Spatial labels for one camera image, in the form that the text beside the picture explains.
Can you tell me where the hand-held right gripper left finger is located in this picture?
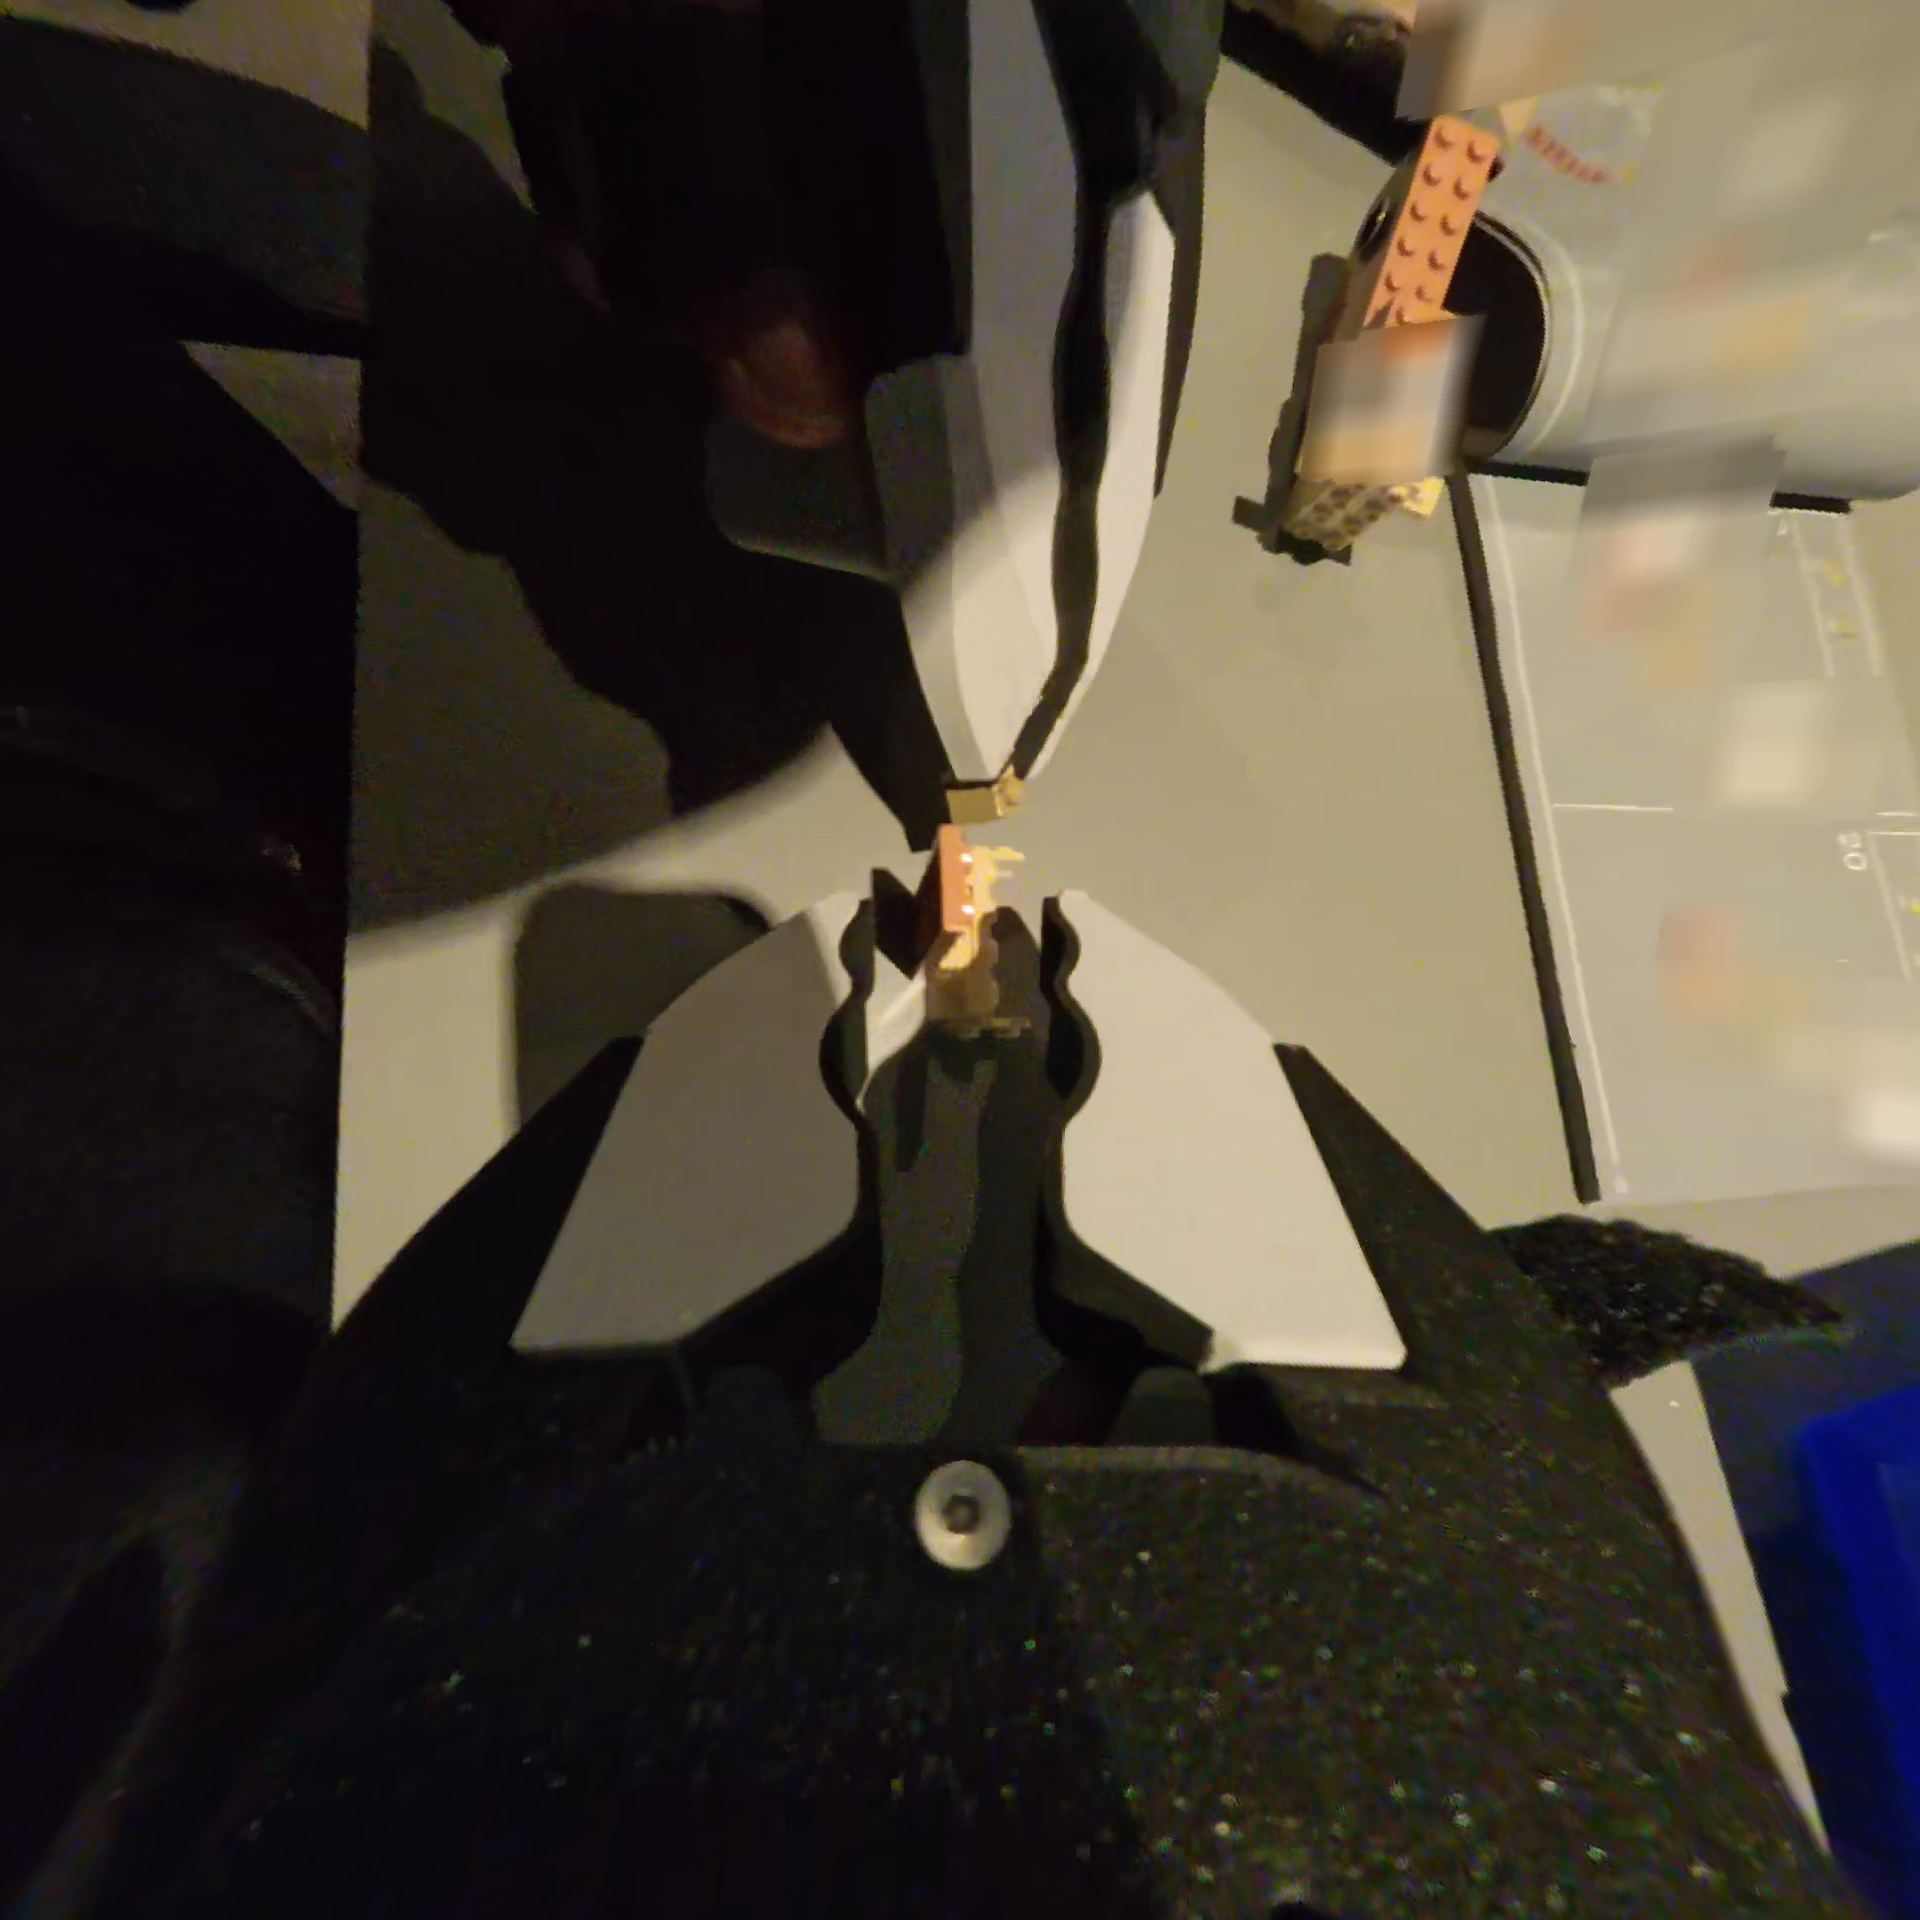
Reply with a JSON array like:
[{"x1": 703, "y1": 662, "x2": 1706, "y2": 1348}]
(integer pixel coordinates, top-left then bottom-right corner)
[{"x1": 508, "y1": 890, "x2": 888, "y2": 1353}]

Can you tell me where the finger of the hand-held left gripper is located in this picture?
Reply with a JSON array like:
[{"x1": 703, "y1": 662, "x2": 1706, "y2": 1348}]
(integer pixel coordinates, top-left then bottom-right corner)
[
  {"x1": 869, "y1": 0, "x2": 1083, "y2": 793},
  {"x1": 1015, "y1": 196, "x2": 1183, "y2": 784}
]

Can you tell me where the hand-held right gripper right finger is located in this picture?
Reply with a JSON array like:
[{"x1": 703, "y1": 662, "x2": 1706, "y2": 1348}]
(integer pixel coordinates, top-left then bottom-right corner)
[{"x1": 1034, "y1": 890, "x2": 1412, "y2": 1376}]

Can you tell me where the tan brick assembly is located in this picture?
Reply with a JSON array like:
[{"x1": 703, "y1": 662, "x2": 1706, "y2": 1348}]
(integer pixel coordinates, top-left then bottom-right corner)
[{"x1": 927, "y1": 844, "x2": 1037, "y2": 1042}]

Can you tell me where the grey desk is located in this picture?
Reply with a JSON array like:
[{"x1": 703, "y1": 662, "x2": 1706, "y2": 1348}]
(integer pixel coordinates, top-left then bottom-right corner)
[{"x1": 181, "y1": 0, "x2": 1920, "y2": 1878}]

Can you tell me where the person's left hand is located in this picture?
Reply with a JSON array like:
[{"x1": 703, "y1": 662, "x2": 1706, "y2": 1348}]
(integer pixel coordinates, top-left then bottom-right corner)
[{"x1": 709, "y1": 277, "x2": 866, "y2": 451}]

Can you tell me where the orange and tan brick model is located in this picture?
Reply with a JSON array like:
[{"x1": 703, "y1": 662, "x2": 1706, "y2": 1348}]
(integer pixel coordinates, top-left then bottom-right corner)
[{"x1": 1234, "y1": 112, "x2": 1510, "y2": 570}]

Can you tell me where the grey instruction booklet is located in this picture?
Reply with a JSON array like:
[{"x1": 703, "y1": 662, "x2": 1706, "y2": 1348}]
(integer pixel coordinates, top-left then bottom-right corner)
[{"x1": 1347, "y1": 0, "x2": 1920, "y2": 1205}]

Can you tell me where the blue plastic bin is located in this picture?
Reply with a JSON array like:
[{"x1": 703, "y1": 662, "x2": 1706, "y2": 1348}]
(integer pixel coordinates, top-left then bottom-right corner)
[{"x1": 1696, "y1": 1232, "x2": 1920, "y2": 1920}]

